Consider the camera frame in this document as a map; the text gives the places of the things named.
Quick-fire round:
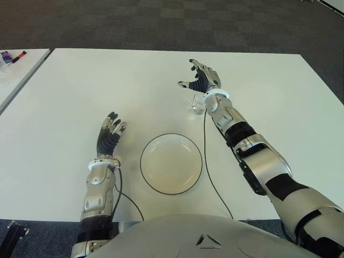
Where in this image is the robot right hand black silver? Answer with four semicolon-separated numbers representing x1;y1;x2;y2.
176;59;223;94

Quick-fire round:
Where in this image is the robot left hand black silver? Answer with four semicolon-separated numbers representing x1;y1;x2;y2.
96;112;127;158

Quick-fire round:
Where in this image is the clear water bottle blue cap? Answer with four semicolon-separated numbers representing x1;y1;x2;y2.
190;91;207;115

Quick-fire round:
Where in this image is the white plate black rim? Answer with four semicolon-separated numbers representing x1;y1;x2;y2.
139;133;203;195

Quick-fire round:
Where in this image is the white side table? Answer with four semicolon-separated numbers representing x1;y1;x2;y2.
0;48;52;113

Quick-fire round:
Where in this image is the red marker pen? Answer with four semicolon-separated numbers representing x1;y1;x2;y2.
9;50;27;65

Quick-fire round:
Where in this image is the grey robot torso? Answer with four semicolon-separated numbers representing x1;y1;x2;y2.
91;213;339;258

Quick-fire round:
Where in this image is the black caster wheel base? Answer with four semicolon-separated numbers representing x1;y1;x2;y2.
0;220;30;258

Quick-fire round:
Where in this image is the blue white small packet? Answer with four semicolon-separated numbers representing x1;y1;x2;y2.
0;50;13;65

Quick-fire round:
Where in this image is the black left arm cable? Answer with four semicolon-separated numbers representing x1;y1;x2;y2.
109;166;145;224

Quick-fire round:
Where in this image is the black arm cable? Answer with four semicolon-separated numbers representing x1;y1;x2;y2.
109;166;145;224
203;111;234;220

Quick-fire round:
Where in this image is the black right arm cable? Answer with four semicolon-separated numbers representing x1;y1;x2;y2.
203;111;234;220

